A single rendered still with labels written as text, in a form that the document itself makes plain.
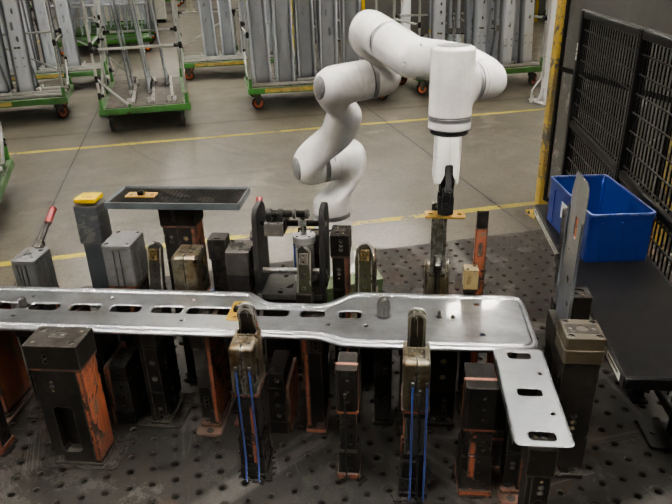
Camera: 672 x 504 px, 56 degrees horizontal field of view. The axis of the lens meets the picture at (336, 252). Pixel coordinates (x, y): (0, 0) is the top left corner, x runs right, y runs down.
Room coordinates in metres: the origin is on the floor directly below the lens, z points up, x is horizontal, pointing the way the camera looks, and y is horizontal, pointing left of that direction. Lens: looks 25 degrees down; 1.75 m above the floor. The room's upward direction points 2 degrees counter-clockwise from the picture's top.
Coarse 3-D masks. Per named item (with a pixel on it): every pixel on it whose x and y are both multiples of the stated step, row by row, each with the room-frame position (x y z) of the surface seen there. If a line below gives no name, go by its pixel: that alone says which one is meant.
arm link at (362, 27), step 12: (360, 12) 1.56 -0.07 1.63; (372, 12) 1.54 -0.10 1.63; (360, 24) 1.52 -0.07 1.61; (372, 24) 1.48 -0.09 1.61; (360, 36) 1.51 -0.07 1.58; (360, 48) 1.54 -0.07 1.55; (372, 60) 1.57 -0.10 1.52; (384, 72) 1.61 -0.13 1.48; (384, 84) 1.63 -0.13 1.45; (396, 84) 1.65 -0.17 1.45
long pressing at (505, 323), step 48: (0, 288) 1.43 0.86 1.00; (48, 288) 1.42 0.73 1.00; (96, 288) 1.42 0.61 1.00; (192, 336) 1.20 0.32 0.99; (288, 336) 1.18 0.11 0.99; (336, 336) 1.17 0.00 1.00; (384, 336) 1.16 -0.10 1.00; (432, 336) 1.16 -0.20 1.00; (480, 336) 1.15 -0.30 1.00; (528, 336) 1.15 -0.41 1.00
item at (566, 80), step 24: (576, 0) 4.12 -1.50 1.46; (600, 0) 3.87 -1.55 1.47; (624, 0) 3.65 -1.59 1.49; (648, 0) 3.45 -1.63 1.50; (576, 24) 4.08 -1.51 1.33; (648, 24) 3.43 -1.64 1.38; (552, 48) 4.27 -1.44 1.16; (600, 48) 3.81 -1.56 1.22; (552, 72) 4.24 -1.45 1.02; (648, 72) 3.37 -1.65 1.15; (552, 96) 4.22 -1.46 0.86; (600, 96) 3.75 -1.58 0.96; (624, 96) 3.54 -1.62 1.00; (552, 120) 4.20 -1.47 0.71; (552, 144) 4.18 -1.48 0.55; (576, 144) 3.91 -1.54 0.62; (552, 168) 4.15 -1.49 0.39
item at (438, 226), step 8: (432, 208) 1.39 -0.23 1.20; (432, 224) 1.39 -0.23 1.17; (440, 224) 1.39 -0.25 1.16; (432, 232) 1.38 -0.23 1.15; (440, 232) 1.39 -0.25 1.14; (432, 240) 1.38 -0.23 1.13; (440, 240) 1.39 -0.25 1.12; (432, 248) 1.38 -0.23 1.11; (440, 248) 1.38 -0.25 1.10; (432, 256) 1.37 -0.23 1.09; (432, 264) 1.37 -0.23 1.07; (432, 272) 1.37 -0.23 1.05
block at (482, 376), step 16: (464, 368) 1.07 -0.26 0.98; (480, 368) 1.07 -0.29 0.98; (464, 384) 1.03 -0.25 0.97; (480, 384) 1.01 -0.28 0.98; (496, 384) 1.01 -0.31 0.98; (464, 400) 1.02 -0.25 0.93; (480, 400) 1.00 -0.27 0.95; (496, 400) 1.00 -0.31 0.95; (464, 416) 1.01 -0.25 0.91; (480, 416) 1.00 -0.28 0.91; (496, 416) 1.00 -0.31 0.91; (464, 432) 1.02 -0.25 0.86; (480, 432) 1.01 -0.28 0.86; (464, 448) 1.01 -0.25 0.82; (480, 448) 1.01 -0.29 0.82; (464, 464) 1.01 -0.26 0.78; (480, 464) 1.00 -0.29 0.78; (464, 480) 1.01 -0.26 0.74; (480, 480) 1.00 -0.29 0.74; (464, 496) 1.00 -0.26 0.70; (480, 496) 1.00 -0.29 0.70
